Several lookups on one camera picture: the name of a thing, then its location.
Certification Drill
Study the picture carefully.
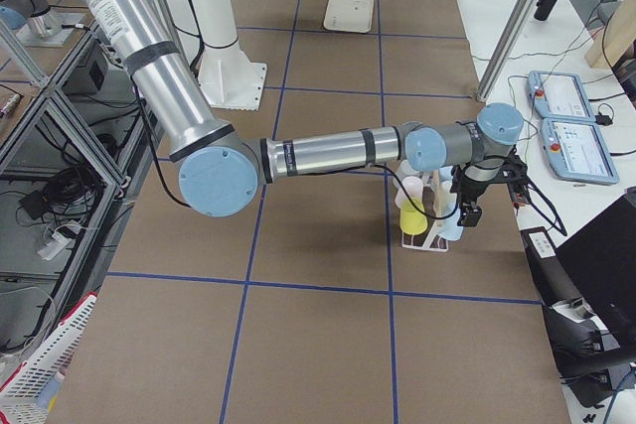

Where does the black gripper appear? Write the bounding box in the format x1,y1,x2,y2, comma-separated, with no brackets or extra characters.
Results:
451,163,502,227

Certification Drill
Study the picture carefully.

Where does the light blue cup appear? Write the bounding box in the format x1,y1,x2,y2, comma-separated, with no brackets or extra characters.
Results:
438,210,464,241

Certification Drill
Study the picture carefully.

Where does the cream plastic cup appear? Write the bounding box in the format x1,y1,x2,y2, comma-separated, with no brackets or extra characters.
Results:
437,181,458,218

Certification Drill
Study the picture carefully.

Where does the yellow plastic cup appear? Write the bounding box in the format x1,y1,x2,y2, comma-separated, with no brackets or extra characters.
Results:
399,199,428,235

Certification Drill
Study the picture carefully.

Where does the pink plastic cup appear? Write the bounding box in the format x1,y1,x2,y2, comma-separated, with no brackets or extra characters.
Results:
393,176,423,209

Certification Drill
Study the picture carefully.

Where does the frosted white plastic cup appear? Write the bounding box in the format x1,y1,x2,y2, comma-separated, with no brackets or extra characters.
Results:
396,160,420,180

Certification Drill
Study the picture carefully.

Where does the light blue cup off tray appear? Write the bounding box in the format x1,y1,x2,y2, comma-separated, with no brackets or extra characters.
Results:
438,167,453,183

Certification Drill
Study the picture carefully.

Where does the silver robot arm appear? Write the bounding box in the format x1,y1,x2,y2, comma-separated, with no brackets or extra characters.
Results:
79,0,524,227

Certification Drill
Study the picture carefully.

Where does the orange circuit board lower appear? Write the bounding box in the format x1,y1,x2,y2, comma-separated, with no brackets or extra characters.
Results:
512,185,529,208

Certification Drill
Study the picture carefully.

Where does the lower blue teach pendant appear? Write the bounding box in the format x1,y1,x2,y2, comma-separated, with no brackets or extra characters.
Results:
541,119,620,185

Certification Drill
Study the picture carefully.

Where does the blue teach pendant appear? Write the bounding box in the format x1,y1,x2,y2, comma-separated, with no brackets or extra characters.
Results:
527,71,595,123
541,119,620,185

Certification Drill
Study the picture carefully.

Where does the upper blue teach pendant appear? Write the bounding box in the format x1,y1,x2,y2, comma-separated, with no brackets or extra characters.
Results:
527,71,595,123

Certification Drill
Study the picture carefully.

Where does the cream plastic tray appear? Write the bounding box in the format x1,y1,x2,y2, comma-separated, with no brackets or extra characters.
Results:
323,0,375,34

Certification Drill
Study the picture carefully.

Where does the white plastic basket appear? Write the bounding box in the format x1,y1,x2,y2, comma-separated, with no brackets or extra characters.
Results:
1,292,97,423

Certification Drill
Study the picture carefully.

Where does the white wire cup rack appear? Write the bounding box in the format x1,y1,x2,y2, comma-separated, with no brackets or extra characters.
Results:
401,170,451,252

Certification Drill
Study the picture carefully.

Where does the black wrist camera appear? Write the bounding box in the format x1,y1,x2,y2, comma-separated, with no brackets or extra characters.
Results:
501,155,529,186

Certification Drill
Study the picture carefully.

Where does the aluminium frame post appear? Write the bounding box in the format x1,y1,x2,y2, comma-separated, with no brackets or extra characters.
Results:
475,0,537,102

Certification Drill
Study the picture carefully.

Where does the white central pedestal column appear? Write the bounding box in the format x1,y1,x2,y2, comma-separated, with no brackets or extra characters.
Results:
192,0,267,110

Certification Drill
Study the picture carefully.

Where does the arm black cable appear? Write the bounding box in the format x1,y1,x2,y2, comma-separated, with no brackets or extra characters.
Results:
138,95,568,237

